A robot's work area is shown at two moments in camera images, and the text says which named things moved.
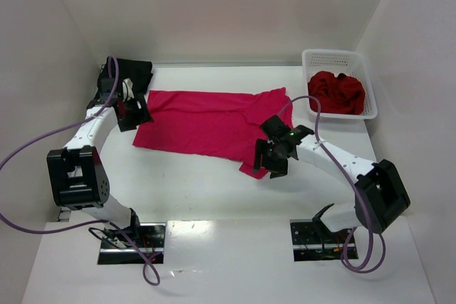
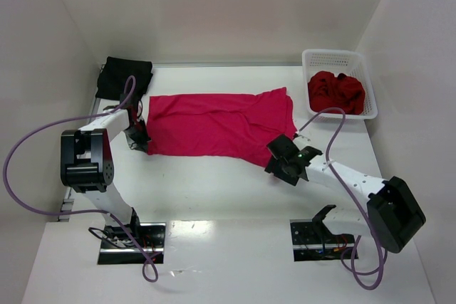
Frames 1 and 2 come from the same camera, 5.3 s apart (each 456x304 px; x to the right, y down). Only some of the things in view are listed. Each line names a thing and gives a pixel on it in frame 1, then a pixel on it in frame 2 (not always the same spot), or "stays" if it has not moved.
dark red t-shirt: (340, 94) stays
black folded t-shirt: (139, 72) stays
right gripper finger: (261, 154) to (275, 166)
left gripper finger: (142, 109) to (141, 142)
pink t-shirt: (221, 126) stays
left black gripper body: (132, 114) to (136, 136)
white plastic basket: (350, 63) stays
